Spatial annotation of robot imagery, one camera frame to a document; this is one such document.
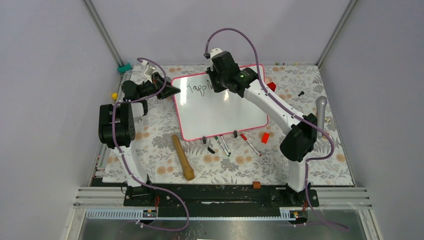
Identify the pink framed whiteboard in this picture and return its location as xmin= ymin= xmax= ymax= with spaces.
xmin=171 ymin=73 xmax=269 ymax=141

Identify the blue whiteboard marker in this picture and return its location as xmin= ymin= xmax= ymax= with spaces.
xmin=219 ymin=135 xmax=231 ymax=156

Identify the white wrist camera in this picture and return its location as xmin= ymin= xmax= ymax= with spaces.
xmin=209 ymin=48 xmax=223 ymax=71
xmin=141 ymin=60 xmax=156 ymax=80

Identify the silver toy microphone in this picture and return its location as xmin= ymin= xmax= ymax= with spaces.
xmin=315 ymin=96 xmax=328 ymax=130

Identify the red whiteboard marker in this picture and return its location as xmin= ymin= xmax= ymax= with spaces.
xmin=240 ymin=133 xmax=262 ymax=157

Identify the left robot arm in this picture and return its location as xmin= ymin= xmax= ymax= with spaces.
xmin=98 ymin=72 xmax=181 ymax=206

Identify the gold toy microphone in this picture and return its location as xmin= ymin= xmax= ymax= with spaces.
xmin=171 ymin=134 xmax=195 ymax=181

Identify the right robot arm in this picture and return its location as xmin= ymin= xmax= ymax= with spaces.
xmin=204 ymin=48 xmax=318 ymax=206

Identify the floral patterned table mat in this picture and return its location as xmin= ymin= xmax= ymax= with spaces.
xmin=134 ymin=65 xmax=354 ymax=186

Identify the black marker cap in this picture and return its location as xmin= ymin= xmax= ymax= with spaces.
xmin=207 ymin=147 xmax=216 ymax=154

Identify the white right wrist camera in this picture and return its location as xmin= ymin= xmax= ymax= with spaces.
xmin=209 ymin=48 xmax=223 ymax=71

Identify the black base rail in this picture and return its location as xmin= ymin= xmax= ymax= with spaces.
xmin=91 ymin=177 xmax=321 ymax=218

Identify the large red block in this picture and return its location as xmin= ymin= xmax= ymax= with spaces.
xmin=267 ymin=82 xmax=277 ymax=92

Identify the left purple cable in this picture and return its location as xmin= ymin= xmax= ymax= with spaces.
xmin=111 ymin=57 xmax=190 ymax=233

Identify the small red block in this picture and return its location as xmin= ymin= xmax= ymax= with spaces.
xmin=261 ymin=132 xmax=270 ymax=144

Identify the teal clamp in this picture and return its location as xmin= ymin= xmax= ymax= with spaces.
xmin=117 ymin=63 xmax=132 ymax=74

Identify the green whiteboard marker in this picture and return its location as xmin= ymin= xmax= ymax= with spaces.
xmin=214 ymin=136 xmax=231 ymax=157

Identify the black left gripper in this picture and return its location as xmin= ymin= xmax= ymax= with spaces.
xmin=138 ymin=72 xmax=181 ymax=100

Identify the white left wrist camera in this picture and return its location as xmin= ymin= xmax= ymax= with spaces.
xmin=141 ymin=60 xmax=156 ymax=80

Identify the small brown cube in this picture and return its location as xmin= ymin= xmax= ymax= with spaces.
xmin=252 ymin=181 xmax=261 ymax=189

